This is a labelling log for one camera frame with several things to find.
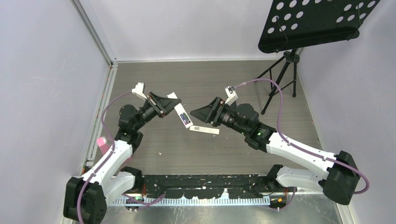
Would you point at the black tripod stand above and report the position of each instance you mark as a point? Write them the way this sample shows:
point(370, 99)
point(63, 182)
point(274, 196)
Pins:
point(289, 58)

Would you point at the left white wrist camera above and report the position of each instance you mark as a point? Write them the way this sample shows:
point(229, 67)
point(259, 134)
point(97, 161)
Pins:
point(138, 90)

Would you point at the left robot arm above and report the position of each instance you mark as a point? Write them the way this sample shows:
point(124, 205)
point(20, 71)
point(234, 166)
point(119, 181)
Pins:
point(87, 197)

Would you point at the white remote battery cover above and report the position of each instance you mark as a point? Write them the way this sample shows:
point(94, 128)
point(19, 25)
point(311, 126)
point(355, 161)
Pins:
point(202, 129)

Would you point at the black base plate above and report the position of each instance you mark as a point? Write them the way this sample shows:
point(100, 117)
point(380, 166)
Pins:
point(203, 186)

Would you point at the black perforated music stand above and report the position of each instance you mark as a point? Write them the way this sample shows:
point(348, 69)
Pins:
point(293, 24)

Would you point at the pink metronome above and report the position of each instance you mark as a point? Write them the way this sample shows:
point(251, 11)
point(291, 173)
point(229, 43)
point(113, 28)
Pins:
point(105, 144)

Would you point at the white silver prism bar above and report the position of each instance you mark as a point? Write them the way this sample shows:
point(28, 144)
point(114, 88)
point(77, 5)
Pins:
point(179, 110)

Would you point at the blue purple battery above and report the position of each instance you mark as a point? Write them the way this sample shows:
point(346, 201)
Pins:
point(183, 119)

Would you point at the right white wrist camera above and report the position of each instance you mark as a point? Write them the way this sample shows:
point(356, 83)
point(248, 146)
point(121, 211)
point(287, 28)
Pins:
point(231, 95)

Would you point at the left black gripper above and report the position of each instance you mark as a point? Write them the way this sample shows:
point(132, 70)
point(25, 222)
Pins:
point(162, 106)

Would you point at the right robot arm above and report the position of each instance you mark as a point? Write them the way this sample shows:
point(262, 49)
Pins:
point(336, 175)

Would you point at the white slotted cable duct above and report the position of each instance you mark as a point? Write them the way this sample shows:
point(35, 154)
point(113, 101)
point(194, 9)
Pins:
point(222, 201)

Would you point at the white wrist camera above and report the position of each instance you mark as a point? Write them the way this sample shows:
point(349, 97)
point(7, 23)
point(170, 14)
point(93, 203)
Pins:
point(138, 90)
point(231, 95)

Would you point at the dark green battery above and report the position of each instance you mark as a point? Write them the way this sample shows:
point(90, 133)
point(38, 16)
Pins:
point(186, 118)

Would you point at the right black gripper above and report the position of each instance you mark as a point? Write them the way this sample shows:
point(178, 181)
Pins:
point(211, 113)

